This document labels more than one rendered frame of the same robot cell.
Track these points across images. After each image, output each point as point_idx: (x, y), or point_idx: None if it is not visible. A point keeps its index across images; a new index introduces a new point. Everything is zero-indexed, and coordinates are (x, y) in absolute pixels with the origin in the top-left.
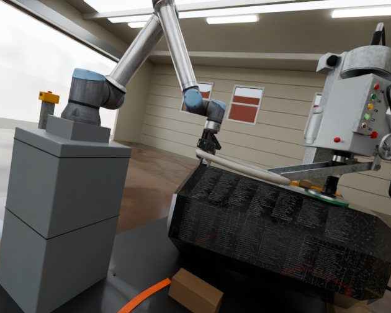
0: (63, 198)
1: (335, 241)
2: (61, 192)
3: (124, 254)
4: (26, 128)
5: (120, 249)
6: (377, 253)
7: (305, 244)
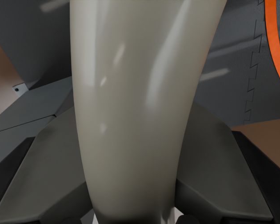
0: (89, 213)
1: None
2: (89, 223)
3: (48, 38)
4: None
5: (36, 39)
6: None
7: None
